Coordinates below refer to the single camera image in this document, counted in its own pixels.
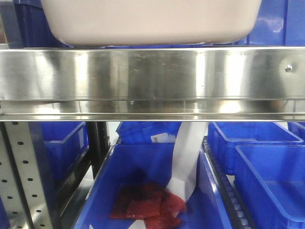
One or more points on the white lidded plastic bin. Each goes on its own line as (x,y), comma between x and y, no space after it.
(149,22)

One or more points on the blue bin lower centre back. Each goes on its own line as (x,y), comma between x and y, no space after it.
(147,132)

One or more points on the blue bin with red bags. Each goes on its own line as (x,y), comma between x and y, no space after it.
(137,164)

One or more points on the blue bin lower right back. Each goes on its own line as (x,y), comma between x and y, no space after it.
(223,137)

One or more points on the blue bin lower left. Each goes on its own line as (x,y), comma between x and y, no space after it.
(65,142)

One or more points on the blue bin lower right front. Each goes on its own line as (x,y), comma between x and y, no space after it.
(271,182)

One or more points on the blue bin upper left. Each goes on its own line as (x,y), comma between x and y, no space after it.
(34,28)

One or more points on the blue bin upper right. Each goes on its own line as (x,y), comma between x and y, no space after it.
(279,23)

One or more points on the white paper strip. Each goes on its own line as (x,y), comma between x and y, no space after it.
(185,155)

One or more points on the black roller track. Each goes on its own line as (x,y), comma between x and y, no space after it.
(237,213)

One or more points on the stainless steel shelf rail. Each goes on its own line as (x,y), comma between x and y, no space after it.
(195,84)

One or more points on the perforated steel shelf post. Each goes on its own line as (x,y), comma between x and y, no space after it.
(26,185)

